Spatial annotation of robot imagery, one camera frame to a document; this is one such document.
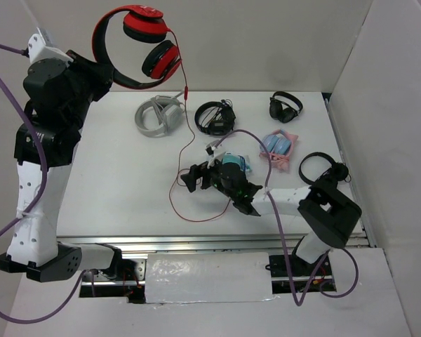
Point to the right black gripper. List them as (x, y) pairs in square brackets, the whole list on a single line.
[(199, 170)]

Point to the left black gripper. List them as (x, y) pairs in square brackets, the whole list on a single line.
[(102, 80)]

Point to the red black headphones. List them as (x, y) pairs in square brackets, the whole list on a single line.
[(144, 27)]

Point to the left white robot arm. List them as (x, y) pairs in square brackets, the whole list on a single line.
[(44, 150)]

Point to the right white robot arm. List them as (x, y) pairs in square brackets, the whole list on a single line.
[(330, 214)]

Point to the teal white headphones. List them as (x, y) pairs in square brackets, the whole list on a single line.
[(242, 161)]

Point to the white grey headphones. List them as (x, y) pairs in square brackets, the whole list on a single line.
[(168, 111)]

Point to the pink blue cat-ear headphones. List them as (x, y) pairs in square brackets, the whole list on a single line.
[(280, 145)]

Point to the black folded headphones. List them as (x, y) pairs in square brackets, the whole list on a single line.
[(280, 110)]

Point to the black thin-band headphones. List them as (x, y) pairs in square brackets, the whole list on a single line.
[(322, 166)]

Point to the white foil-edged panel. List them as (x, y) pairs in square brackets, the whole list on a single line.
[(207, 278)]

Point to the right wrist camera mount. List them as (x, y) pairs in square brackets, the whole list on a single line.
[(215, 152)]

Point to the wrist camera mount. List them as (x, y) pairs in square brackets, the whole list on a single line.
[(40, 47), (215, 152)]

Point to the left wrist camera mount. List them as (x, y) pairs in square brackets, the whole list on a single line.
[(40, 47)]

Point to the black wired headphones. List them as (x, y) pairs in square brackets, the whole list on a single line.
[(222, 122)]

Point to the aluminium rail frame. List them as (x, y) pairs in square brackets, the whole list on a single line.
[(121, 190)]

